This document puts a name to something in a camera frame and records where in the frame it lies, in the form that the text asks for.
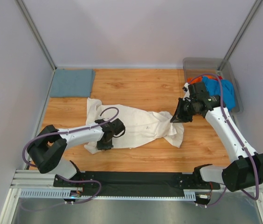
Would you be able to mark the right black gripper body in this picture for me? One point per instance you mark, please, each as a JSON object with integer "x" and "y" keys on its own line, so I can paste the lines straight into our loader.
{"x": 190, "y": 103}

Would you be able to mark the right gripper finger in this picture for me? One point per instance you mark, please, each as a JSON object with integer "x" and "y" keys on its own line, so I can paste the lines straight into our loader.
{"x": 179, "y": 116}
{"x": 187, "y": 118}

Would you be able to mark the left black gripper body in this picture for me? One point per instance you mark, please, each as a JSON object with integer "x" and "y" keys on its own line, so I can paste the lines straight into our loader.
{"x": 110, "y": 140}

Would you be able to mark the white t shirt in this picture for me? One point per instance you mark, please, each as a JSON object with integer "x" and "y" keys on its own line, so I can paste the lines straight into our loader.
{"x": 141, "y": 127}

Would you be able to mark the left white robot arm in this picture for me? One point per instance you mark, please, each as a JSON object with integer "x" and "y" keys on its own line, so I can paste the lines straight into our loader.
{"x": 47, "y": 149}

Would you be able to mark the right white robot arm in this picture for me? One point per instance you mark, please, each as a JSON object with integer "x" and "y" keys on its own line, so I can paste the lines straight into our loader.
{"x": 246, "y": 164}

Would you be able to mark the blue t shirt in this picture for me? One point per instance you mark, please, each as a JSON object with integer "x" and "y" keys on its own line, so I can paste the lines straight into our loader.
{"x": 213, "y": 87}

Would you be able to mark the orange t shirt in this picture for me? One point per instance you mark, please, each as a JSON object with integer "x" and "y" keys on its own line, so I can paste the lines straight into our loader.
{"x": 194, "y": 80}

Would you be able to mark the folded grey-blue t shirt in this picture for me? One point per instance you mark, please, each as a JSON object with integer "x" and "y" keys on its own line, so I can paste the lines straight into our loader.
{"x": 72, "y": 83}

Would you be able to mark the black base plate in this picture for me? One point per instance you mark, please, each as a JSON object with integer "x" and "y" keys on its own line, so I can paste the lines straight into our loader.
{"x": 137, "y": 184}

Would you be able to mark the slotted cable duct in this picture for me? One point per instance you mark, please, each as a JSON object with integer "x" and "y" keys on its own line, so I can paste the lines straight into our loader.
{"x": 69, "y": 194}

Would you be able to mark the aluminium frame rail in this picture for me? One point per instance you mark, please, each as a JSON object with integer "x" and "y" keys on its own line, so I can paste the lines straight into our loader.
{"x": 32, "y": 179}

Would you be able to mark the right corner aluminium post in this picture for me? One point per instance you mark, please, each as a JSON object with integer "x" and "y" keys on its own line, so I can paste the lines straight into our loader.
{"x": 242, "y": 30}

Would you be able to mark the corner aluminium post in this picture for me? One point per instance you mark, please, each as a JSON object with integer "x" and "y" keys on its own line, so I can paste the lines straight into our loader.
{"x": 28, "y": 18}
{"x": 242, "y": 30}

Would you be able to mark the left corner aluminium post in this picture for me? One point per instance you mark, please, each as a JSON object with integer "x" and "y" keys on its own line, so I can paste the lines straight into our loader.
{"x": 28, "y": 18}

